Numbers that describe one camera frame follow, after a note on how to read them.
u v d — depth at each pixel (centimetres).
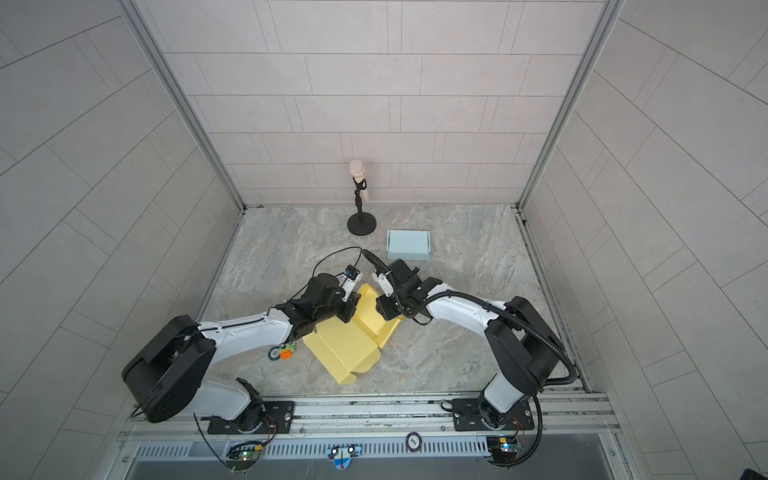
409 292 65
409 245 103
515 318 44
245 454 65
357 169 91
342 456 65
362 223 111
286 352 80
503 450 68
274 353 81
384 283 77
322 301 66
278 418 70
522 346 44
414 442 68
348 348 76
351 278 75
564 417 72
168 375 41
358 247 69
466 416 71
